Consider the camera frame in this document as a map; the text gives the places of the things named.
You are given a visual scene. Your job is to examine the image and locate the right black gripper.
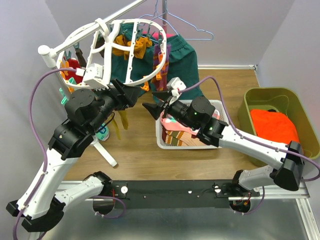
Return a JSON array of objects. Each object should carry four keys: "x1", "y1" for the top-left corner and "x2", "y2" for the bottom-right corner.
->
[{"x1": 141, "y1": 88, "x2": 198, "y2": 131}]

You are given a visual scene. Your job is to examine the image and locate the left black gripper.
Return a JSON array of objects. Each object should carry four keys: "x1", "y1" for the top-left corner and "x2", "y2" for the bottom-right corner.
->
[{"x1": 88, "y1": 77, "x2": 143, "y2": 134}]

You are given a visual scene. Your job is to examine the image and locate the pink patterned sock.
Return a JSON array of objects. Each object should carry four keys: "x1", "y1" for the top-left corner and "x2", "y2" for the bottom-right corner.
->
[{"x1": 159, "y1": 112, "x2": 199, "y2": 136}]

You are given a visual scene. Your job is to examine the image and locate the white round clip hanger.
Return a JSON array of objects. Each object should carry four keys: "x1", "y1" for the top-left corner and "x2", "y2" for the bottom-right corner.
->
[{"x1": 50, "y1": 18, "x2": 167, "y2": 90}]

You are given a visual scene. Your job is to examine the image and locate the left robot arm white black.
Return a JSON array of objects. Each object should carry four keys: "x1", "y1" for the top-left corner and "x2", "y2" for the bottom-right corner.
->
[{"x1": 6, "y1": 79, "x2": 141, "y2": 233}]

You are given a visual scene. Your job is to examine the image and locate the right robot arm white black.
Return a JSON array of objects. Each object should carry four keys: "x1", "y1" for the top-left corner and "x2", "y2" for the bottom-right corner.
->
[{"x1": 142, "y1": 96, "x2": 305, "y2": 196}]

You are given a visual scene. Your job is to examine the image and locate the mustard yellow hanging socks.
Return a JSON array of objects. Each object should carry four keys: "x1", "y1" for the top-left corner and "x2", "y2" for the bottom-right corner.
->
[{"x1": 111, "y1": 33, "x2": 153, "y2": 61}]

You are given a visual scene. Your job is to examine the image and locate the purple striped hanging sock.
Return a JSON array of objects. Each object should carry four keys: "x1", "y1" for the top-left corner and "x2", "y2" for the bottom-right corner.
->
[{"x1": 151, "y1": 43, "x2": 171, "y2": 92}]

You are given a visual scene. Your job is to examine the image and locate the orange clothespin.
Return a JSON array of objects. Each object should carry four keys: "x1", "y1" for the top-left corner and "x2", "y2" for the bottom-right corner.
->
[{"x1": 140, "y1": 81, "x2": 150, "y2": 92}]

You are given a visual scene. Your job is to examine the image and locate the white laundry basket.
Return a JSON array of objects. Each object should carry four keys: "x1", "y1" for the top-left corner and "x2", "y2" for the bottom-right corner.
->
[{"x1": 155, "y1": 99, "x2": 229, "y2": 150}]

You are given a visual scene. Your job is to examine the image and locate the green trousers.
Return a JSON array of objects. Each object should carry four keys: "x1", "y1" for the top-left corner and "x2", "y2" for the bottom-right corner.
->
[{"x1": 111, "y1": 34, "x2": 200, "y2": 91}]

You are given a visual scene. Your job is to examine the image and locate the dark brown hanging sock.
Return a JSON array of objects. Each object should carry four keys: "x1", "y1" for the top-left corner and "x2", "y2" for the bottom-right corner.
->
[{"x1": 75, "y1": 48, "x2": 87, "y2": 69}]

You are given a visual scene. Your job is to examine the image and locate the red hanging garment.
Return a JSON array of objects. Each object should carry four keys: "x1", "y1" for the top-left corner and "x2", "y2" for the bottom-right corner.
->
[{"x1": 64, "y1": 58, "x2": 83, "y2": 84}]

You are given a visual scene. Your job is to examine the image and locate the pink garment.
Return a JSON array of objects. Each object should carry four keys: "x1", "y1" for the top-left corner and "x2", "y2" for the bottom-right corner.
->
[{"x1": 150, "y1": 32, "x2": 175, "y2": 41}]

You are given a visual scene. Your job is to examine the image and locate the white drying rack pole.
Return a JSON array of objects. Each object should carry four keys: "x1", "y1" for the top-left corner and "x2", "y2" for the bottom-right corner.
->
[{"x1": 37, "y1": 0, "x2": 146, "y2": 168}]

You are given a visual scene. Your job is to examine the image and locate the vertical metal pole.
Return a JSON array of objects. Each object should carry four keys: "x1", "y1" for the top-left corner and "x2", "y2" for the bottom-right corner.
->
[{"x1": 162, "y1": 0, "x2": 168, "y2": 33}]

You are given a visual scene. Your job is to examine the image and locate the orange cloth in bin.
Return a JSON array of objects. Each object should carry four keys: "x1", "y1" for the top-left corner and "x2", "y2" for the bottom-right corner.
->
[{"x1": 250, "y1": 109, "x2": 300, "y2": 146}]

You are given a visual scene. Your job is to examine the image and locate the olive green plastic bin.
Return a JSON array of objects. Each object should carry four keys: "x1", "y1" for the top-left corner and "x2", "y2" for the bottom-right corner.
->
[{"x1": 237, "y1": 86, "x2": 320, "y2": 166}]

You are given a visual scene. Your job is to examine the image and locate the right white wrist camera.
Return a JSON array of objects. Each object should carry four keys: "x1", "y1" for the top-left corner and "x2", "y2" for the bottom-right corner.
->
[{"x1": 166, "y1": 77, "x2": 187, "y2": 105}]

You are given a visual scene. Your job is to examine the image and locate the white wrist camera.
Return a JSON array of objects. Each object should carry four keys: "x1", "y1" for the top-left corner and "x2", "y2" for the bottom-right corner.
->
[
  {"x1": 166, "y1": 77, "x2": 187, "y2": 105},
  {"x1": 73, "y1": 63, "x2": 112, "y2": 90}
]

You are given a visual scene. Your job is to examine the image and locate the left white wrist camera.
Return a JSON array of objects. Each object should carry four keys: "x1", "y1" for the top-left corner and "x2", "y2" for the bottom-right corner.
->
[{"x1": 73, "y1": 63, "x2": 112, "y2": 90}]

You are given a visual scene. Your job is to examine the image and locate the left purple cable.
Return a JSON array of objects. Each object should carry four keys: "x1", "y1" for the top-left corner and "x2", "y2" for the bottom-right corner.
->
[{"x1": 12, "y1": 68, "x2": 81, "y2": 240}]

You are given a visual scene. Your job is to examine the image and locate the blue wire hanger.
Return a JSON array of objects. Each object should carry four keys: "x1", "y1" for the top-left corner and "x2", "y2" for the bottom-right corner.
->
[{"x1": 139, "y1": 0, "x2": 215, "y2": 42}]

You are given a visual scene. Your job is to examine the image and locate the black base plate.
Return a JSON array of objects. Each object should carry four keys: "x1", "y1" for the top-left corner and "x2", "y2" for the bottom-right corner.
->
[{"x1": 111, "y1": 179, "x2": 260, "y2": 209}]

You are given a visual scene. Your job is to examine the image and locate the aluminium rail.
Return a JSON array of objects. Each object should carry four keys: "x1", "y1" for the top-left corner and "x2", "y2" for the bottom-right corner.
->
[{"x1": 57, "y1": 177, "x2": 311, "y2": 201}]

